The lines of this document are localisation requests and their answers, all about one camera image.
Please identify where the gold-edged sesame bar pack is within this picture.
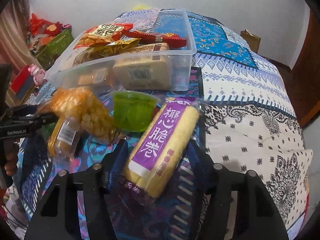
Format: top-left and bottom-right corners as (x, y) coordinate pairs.
(47, 116), (81, 160)

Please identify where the orange puffed snack bag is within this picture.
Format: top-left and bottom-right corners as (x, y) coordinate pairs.
(39, 87), (123, 145)

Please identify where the red peanut snack bag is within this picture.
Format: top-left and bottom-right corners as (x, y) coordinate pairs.
(73, 23), (133, 49)

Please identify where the yellow chips snack bag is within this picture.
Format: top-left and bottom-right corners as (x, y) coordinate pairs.
(73, 36), (140, 65)

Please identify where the purple label crisp roll pack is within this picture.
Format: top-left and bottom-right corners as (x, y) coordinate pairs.
(122, 97), (200, 202)

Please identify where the beige bread block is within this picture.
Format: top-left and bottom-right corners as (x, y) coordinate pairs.
(113, 43), (172, 90)

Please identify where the person's left hand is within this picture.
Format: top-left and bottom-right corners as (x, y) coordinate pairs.
(4, 143), (19, 177)

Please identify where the red box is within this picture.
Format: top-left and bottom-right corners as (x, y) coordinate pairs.
(10, 65), (30, 94)

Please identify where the pink plush toy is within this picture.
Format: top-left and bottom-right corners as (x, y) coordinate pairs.
(28, 64), (47, 88)

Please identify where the green storage basket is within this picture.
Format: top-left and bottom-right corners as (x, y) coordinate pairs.
(35, 29), (74, 70)

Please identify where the striped brown curtain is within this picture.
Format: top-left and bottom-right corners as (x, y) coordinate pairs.
(1, 0), (34, 71)

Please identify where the patchwork patterned bedspread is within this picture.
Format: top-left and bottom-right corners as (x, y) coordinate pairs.
(15, 12), (313, 239)

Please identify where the green jelly cup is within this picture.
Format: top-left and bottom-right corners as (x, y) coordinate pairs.
(111, 90), (160, 132)

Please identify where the clear plastic storage bin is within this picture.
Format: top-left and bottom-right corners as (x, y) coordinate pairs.
(46, 9), (196, 91)

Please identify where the brown wooden door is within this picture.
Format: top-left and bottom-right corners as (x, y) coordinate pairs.
(287, 12), (319, 127)

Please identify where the yellow curved tube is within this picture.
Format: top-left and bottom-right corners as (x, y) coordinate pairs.
(132, 3), (152, 11)

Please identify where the red flat candy wrapper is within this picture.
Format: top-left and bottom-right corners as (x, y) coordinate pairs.
(124, 31), (187, 49)

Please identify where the small cardboard box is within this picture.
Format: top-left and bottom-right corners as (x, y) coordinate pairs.
(240, 29), (261, 53)

